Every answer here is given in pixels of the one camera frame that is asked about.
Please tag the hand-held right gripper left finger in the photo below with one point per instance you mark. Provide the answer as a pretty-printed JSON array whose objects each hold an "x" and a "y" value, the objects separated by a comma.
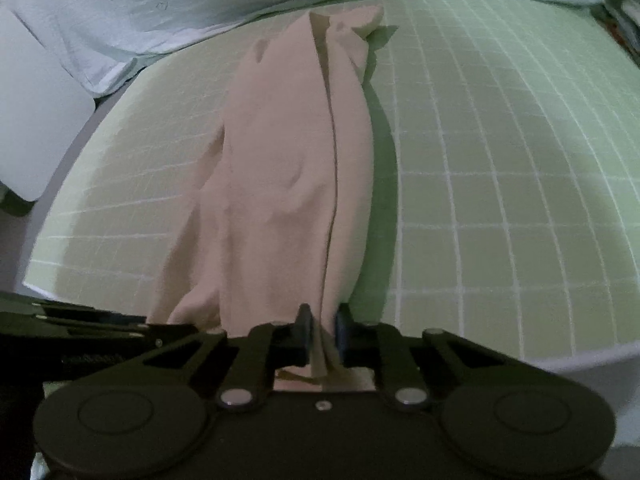
[{"x": 306, "y": 332}]

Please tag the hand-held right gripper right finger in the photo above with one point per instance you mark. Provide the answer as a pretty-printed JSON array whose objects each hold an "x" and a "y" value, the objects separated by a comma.
[{"x": 342, "y": 334}]

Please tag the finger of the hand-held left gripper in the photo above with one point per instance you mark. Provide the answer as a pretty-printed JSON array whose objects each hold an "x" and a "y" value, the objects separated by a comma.
[{"x": 100, "y": 322}]

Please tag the beige long-sleeved shirt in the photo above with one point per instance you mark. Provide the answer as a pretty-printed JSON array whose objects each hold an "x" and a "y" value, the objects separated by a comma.
[{"x": 280, "y": 160}]

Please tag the green grid mat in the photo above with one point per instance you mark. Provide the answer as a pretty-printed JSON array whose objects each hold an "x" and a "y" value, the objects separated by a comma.
[{"x": 500, "y": 185}]

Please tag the white rounded board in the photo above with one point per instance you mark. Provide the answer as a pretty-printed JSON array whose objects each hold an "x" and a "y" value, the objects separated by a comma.
[{"x": 35, "y": 110}]

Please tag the light blue printed bed sheet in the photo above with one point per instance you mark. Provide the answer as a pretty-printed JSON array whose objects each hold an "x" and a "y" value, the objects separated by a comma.
[{"x": 165, "y": 5}]

